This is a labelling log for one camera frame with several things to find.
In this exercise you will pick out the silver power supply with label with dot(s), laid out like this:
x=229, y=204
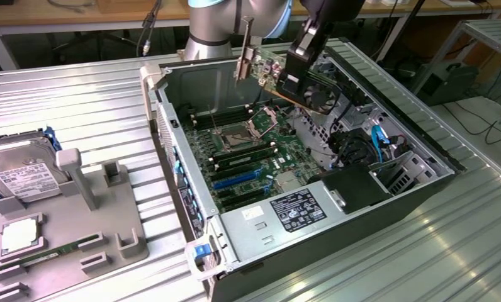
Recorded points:
x=250, y=232

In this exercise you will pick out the black chassis intrusion switch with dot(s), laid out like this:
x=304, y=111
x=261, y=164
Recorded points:
x=174, y=123

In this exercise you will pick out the silver disk bay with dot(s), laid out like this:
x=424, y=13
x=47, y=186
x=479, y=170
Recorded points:
x=401, y=176

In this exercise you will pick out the grey plastic parts rack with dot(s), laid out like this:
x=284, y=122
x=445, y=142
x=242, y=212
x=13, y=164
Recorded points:
x=66, y=220

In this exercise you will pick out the blue card retention latch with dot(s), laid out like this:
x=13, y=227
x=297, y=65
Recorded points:
x=176, y=166

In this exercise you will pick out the black open PC case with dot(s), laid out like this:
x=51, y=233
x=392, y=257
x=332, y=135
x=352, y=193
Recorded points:
x=360, y=251

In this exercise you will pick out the silver CPU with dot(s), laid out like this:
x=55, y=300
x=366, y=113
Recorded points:
x=19, y=234

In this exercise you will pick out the silver perforated drive cage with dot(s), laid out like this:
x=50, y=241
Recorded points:
x=357, y=111

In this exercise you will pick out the long wooden desk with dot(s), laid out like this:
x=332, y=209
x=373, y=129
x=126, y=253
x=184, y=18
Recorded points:
x=66, y=15

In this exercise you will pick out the silver chipset heatsink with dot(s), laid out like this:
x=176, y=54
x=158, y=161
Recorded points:
x=290, y=182

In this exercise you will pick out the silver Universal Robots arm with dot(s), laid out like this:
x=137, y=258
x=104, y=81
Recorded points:
x=217, y=28

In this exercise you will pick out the black plastic air shroud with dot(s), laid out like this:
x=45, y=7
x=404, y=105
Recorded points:
x=356, y=188

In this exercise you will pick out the green RAM stick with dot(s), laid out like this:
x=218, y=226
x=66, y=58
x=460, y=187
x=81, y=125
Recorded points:
x=45, y=255

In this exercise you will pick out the green graphics card with fan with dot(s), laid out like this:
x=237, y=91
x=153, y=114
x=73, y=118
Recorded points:
x=264, y=58

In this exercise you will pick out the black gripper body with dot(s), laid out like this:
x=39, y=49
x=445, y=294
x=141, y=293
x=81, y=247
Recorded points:
x=334, y=11

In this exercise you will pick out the installed RAM stick with label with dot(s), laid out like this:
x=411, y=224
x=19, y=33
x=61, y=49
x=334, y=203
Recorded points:
x=242, y=158

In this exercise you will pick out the blue case release latch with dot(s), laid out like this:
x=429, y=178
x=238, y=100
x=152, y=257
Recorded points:
x=200, y=251

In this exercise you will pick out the thin metal locking lever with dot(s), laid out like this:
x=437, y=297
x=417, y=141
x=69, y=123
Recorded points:
x=214, y=119

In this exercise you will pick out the metal slat side table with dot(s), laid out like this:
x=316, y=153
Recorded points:
x=495, y=31

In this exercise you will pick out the green motherboard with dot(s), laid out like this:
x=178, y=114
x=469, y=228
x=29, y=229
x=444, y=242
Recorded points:
x=289, y=148

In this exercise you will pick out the blue expansion slot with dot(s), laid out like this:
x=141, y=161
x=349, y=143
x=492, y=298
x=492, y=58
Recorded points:
x=234, y=180

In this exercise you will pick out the CPU socket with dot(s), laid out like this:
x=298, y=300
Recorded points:
x=236, y=138

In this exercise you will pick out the metal socket cover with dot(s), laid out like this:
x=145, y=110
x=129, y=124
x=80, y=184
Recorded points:
x=270, y=109

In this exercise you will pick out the hard disk with white label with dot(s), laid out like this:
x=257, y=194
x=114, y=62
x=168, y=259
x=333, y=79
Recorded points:
x=19, y=176

